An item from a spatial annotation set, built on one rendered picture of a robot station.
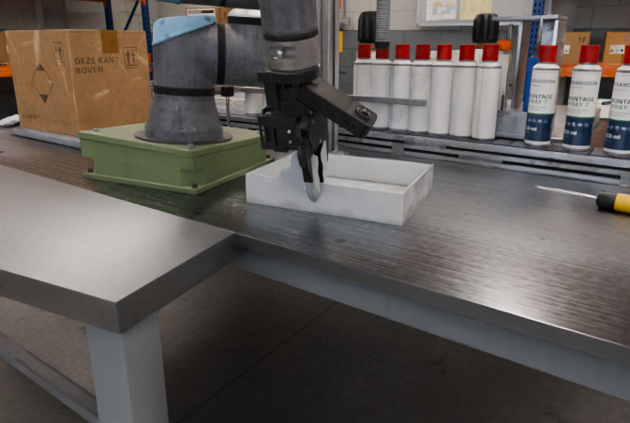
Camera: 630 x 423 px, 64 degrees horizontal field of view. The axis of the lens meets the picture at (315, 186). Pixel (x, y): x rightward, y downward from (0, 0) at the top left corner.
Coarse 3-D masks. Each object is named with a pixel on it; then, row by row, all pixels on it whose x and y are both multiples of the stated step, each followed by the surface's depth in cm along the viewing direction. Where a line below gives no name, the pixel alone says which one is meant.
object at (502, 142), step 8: (224, 112) 156; (232, 112) 156; (240, 112) 156; (424, 136) 117; (432, 136) 116; (440, 136) 116; (448, 136) 116; (496, 144) 108; (504, 144) 107; (512, 144) 107; (520, 144) 107; (552, 144) 107; (560, 144) 107; (560, 152) 101; (568, 152) 100; (576, 152) 100; (584, 152) 100; (592, 152) 100; (600, 152) 100
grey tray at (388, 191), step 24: (264, 168) 89; (336, 168) 98; (360, 168) 96; (384, 168) 94; (408, 168) 92; (432, 168) 90; (264, 192) 83; (288, 192) 81; (336, 192) 77; (360, 192) 76; (384, 192) 74; (408, 192) 75; (360, 216) 77; (384, 216) 75; (408, 216) 77
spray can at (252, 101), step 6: (246, 96) 148; (252, 96) 147; (258, 96) 148; (246, 102) 148; (252, 102) 147; (258, 102) 148; (246, 108) 149; (252, 108) 148; (258, 108) 148; (252, 114) 148; (258, 114) 149
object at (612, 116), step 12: (624, 60) 94; (624, 72) 93; (624, 84) 93; (612, 96) 96; (624, 96) 94; (612, 108) 96; (624, 108) 94; (612, 120) 96; (624, 120) 94; (612, 132) 96; (624, 132) 95; (612, 144) 97; (624, 144) 96; (624, 156) 96
